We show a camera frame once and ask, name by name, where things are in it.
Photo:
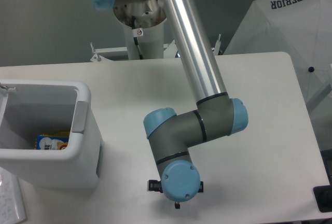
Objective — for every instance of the blue and yellow snack box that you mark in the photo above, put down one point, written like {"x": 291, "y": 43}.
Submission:
{"x": 52, "y": 141}

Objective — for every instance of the white trash can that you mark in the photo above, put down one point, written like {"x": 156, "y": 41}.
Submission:
{"x": 30, "y": 108}

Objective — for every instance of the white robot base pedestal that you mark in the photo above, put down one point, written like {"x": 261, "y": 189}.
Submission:
{"x": 143, "y": 25}

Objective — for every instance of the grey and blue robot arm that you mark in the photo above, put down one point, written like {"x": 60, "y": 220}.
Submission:
{"x": 185, "y": 102}

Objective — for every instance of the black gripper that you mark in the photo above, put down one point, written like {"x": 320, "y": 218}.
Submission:
{"x": 156, "y": 186}

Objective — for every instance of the black device at table edge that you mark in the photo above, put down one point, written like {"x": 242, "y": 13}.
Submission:
{"x": 323, "y": 198}

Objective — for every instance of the white Superior umbrella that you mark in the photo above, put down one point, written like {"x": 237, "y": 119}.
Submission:
{"x": 301, "y": 28}

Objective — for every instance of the white paper notebook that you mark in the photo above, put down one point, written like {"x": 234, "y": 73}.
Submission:
{"x": 12, "y": 205}

